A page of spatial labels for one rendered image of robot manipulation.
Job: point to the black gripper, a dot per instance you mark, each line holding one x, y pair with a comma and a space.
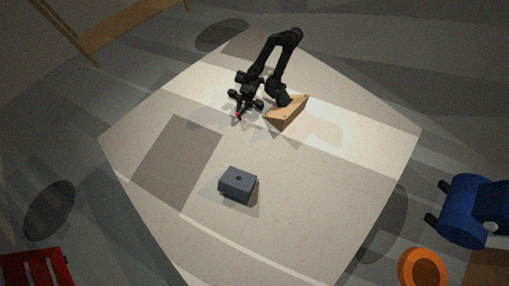
249, 102

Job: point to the grey square panel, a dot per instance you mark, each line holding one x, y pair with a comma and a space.
237, 184

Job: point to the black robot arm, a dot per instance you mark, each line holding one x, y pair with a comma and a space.
273, 85

